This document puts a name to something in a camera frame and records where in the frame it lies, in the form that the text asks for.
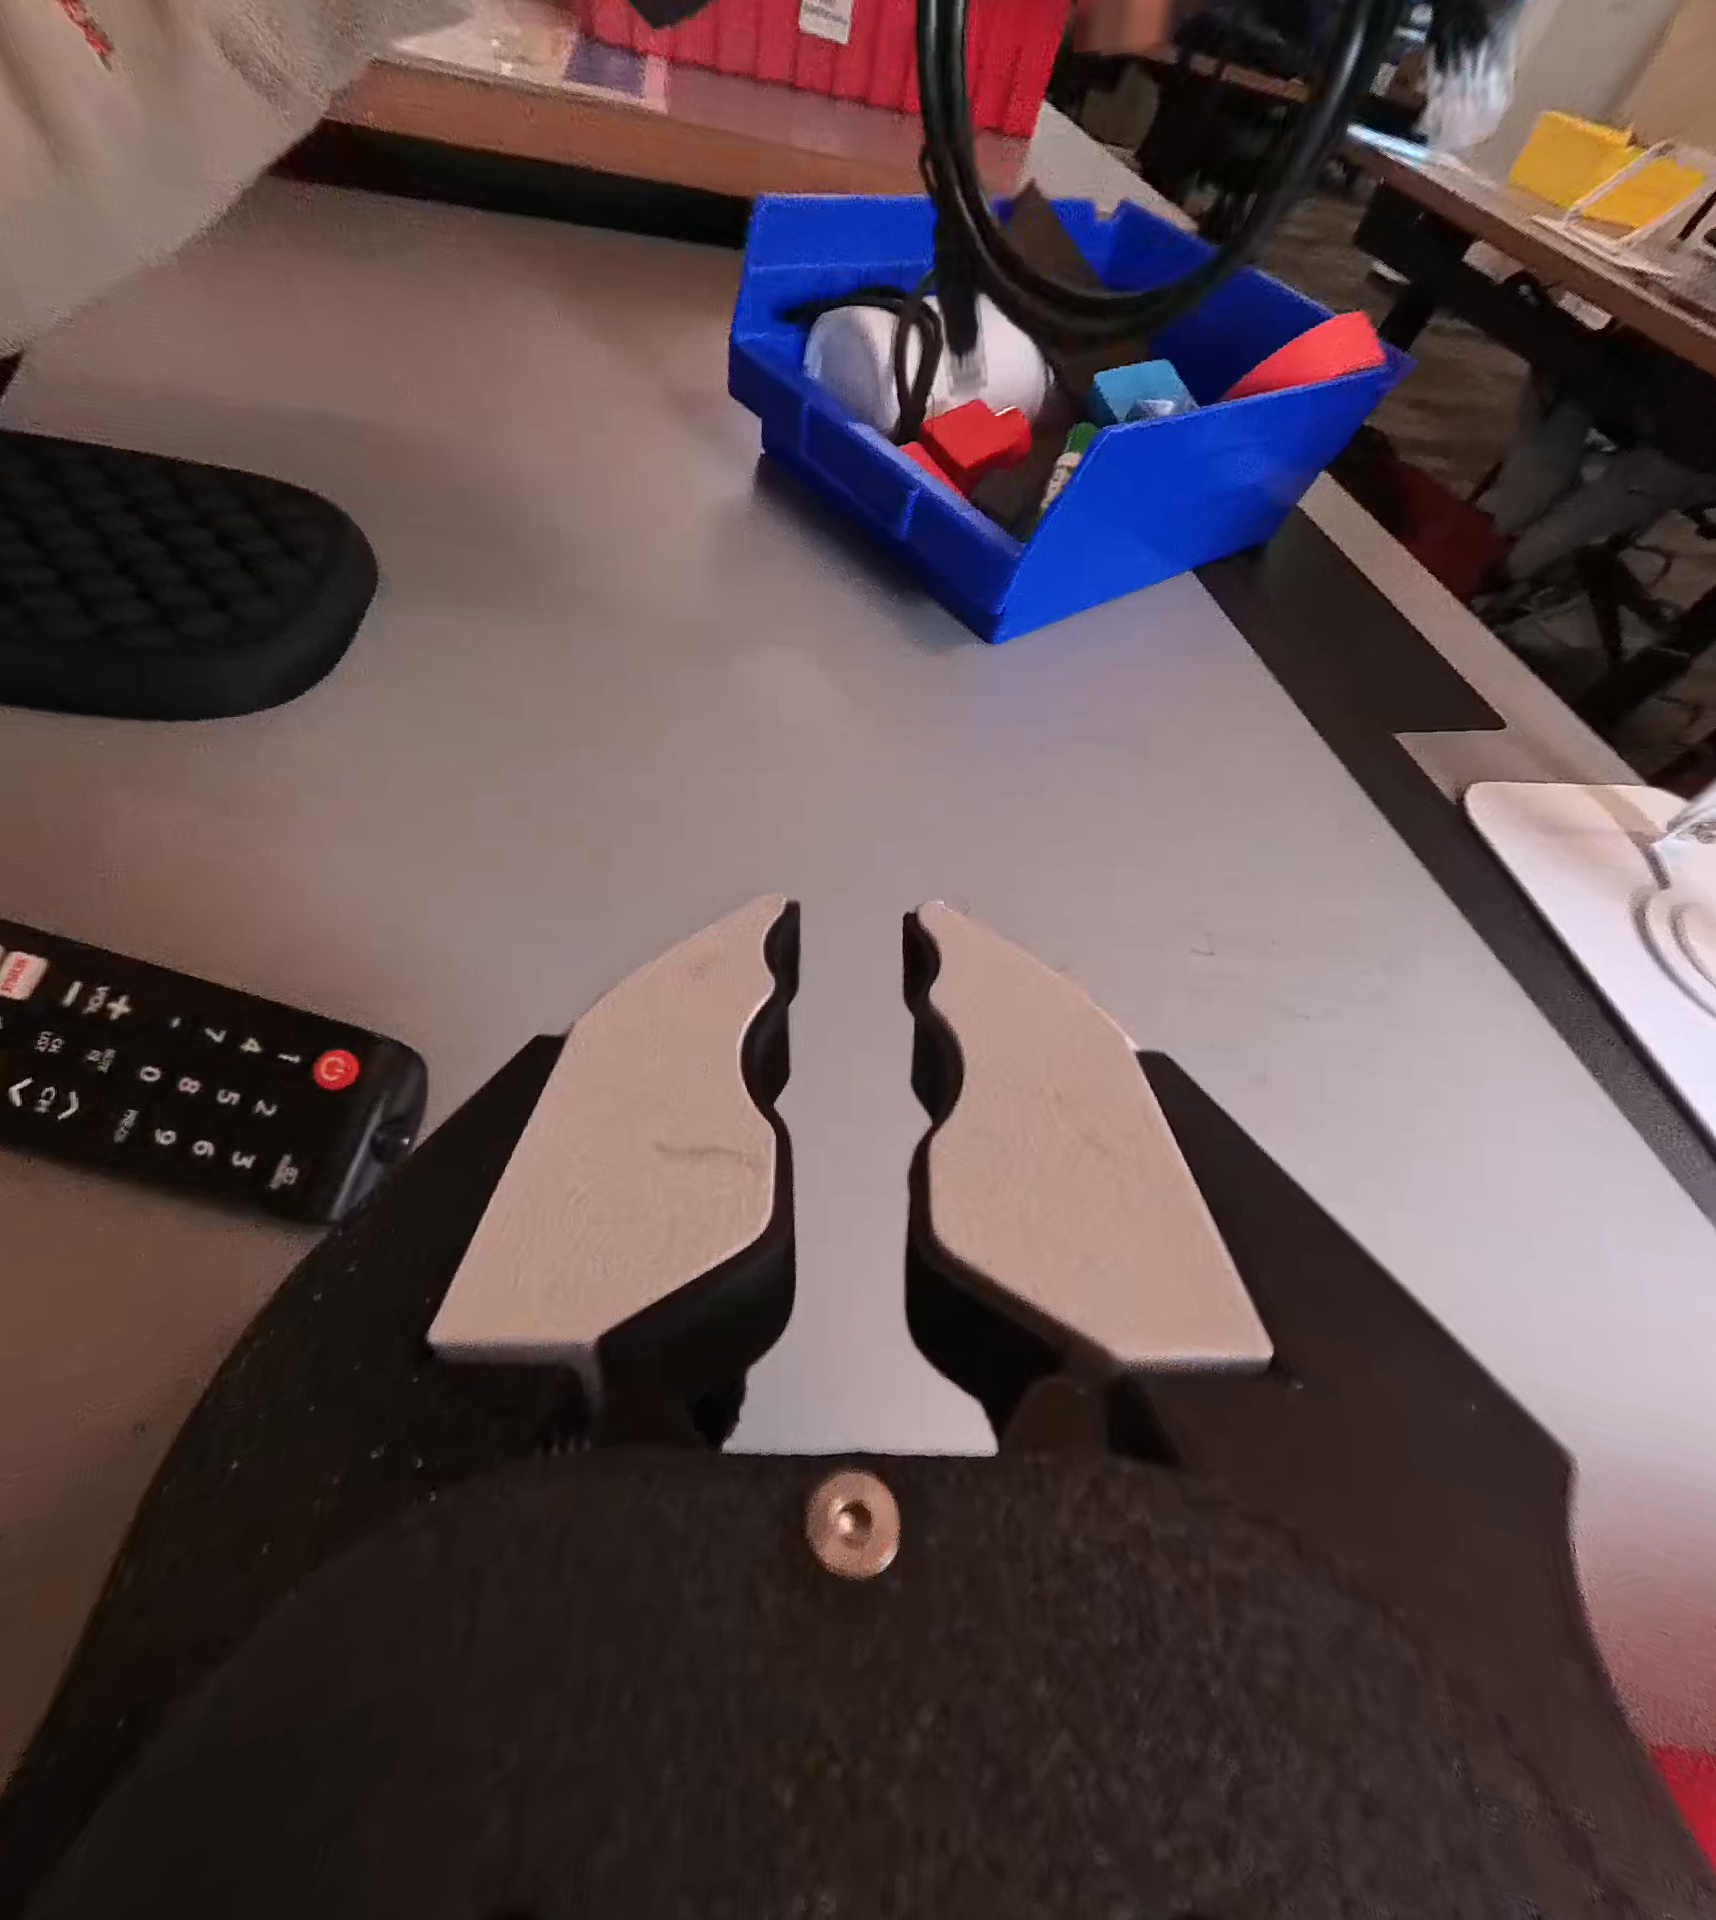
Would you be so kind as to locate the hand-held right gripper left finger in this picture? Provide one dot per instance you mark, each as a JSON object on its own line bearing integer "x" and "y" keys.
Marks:
{"x": 618, "y": 1171}

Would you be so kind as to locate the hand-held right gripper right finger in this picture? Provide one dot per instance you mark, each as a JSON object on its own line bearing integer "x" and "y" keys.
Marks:
{"x": 1082, "y": 1184}

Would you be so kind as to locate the black TV remote control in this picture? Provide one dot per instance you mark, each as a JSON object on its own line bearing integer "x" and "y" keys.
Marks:
{"x": 122, "y": 1051}

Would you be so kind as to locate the blue plastic bin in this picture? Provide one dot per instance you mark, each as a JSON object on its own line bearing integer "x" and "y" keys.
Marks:
{"x": 1172, "y": 494}

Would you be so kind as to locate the person's left forearm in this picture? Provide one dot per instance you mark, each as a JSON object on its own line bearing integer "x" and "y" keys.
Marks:
{"x": 49, "y": 151}

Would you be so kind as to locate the white round object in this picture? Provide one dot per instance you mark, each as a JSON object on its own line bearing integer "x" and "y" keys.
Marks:
{"x": 859, "y": 360}

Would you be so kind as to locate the green marker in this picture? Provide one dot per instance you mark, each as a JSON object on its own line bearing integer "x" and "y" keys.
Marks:
{"x": 1071, "y": 458}

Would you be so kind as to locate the red block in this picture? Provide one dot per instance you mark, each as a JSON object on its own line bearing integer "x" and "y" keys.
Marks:
{"x": 970, "y": 442}

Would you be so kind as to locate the black textured armrest pad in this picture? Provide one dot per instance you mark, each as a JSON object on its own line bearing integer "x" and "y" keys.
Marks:
{"x": 122, "y": 584}

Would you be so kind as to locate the light blue block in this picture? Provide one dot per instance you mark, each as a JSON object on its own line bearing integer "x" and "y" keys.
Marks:
{"x": 1136, "y": 390}

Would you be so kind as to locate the red flat disc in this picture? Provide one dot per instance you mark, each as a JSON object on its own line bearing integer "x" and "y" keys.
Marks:
{"x": 1316, "y": 356}

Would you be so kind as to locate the dark brown triangular piece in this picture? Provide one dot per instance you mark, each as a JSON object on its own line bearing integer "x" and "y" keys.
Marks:
{"x": 1047, "y": 240}

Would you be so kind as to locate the wooden office desk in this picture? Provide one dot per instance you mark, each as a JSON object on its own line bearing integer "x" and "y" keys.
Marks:
{"x": 1548, "y": 255}

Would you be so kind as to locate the wooden side table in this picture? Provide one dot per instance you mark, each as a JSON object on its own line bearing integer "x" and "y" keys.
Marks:
{"x": 498, "y": 120}

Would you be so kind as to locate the large red ribbed crate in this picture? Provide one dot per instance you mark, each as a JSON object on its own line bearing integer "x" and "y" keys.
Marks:
{"x": 799, "y": 61}

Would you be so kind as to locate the yellow box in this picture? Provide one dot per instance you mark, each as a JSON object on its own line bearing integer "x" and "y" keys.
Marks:
{"x": 1562, "y": 158}

